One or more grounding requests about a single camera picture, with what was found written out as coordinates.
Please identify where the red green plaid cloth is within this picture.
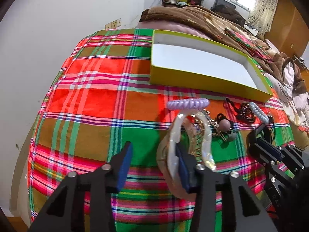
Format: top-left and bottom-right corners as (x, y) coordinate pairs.
(27, 28), (296, 232)

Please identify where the purple spiral hair tie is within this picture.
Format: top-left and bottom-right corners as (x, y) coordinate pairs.
(166, 98), (211, 111)

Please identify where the dark chair with clothes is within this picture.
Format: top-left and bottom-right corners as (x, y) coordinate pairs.
(211, 0), (246, 27)

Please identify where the dark beaded bracelet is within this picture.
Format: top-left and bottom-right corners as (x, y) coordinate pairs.
(225, 97), (257, 124)

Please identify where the black elastic hair tie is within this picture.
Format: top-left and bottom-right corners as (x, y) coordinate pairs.
(265, 114), (277, 146)

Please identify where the orange wooden wardrobe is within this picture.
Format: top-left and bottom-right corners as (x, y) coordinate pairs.
(264, 0), (308, 57)

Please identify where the wall socket plate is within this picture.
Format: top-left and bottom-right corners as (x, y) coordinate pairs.
(105, 18), (121, 30)

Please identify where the white quilt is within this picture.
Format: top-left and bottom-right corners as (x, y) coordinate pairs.
(266, 40), (308, 132)

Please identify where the brown fleece blanket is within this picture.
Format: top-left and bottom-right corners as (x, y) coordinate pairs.
(139, 4), (307, 95)

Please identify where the patterned curtain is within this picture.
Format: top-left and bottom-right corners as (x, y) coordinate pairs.
(246, 0), (278, 34)

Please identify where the yellow shallow cardboard box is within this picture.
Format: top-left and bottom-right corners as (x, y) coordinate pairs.
(150, 30), (273, 103)

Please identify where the bead charm keychain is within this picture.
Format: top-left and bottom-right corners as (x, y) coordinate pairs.
(205, 111), (238, 142)

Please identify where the folded plaid cloth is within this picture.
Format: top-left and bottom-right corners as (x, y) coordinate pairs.
(224, 28), (272, 61)

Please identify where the light blue spiral hair tie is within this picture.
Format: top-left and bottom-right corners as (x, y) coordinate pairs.
(249, 101), (270, 125)

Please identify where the pearly white hair claw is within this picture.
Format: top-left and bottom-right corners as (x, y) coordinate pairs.
(157, 109), (216, 202)

